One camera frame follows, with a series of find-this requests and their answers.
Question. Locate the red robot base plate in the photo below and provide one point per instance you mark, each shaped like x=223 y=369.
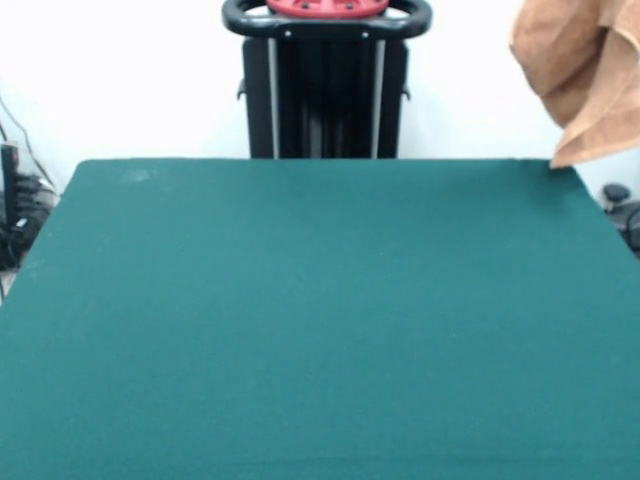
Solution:
x=325 y=6

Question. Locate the tan terry towel white label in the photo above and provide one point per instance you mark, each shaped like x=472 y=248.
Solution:
x=575 y=60

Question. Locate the black upright box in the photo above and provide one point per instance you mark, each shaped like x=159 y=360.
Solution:
x=9 y=175

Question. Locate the dark green table cloth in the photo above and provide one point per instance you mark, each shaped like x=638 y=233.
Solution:
x=150 y=375

